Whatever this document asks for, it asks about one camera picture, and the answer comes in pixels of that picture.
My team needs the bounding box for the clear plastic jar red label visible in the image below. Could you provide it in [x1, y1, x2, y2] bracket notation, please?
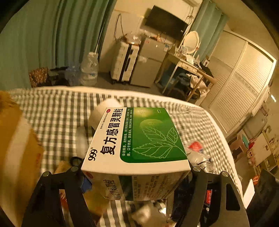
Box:
[186, 141, 215, 174]

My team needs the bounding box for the green white medicine box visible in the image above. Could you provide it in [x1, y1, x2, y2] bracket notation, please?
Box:
[81, 107, 191, 201]

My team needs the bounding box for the white paper ring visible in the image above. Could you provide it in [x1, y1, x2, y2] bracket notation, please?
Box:
[87, 98, 123, 131]

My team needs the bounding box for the clear plastic tube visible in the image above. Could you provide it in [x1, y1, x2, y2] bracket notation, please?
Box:
[76, 126, 92, 158]

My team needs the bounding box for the brown cardboard box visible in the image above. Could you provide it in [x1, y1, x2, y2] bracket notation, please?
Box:
[1, 91, 43, 226]

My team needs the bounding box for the checkered bed sheet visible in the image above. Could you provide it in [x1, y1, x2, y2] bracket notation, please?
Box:
[9, 87, 249, 226]

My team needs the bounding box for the brown patterned bag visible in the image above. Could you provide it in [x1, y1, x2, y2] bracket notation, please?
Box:
[29, 67, 52, 88]

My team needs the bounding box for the large clear water bottle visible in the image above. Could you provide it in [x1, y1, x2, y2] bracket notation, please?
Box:
[80, 52, 99, 87]

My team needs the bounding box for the white louvered wardrobe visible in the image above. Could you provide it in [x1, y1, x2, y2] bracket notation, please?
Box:
[201, 31, 277, 137]

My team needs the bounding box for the white vanity table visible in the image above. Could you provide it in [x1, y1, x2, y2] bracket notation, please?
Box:
[155, 52, 217, 101]

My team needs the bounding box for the grey mini fridge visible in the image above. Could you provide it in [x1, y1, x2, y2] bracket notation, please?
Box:
[130, 36, 168, 87]

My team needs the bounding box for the oval vanity mirror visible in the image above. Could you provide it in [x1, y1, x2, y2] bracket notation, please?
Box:
[179, 31, 200, 54]

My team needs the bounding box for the white suitcase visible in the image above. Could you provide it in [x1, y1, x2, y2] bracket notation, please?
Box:
[110, 41, 140, 84]

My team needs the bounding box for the green curtain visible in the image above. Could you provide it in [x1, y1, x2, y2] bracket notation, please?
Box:
[1, 1, 116, 90]
[191, 1, 228, 61]

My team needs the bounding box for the black wall television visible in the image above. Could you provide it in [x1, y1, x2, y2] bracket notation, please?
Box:
[145, 6, 188, 41]

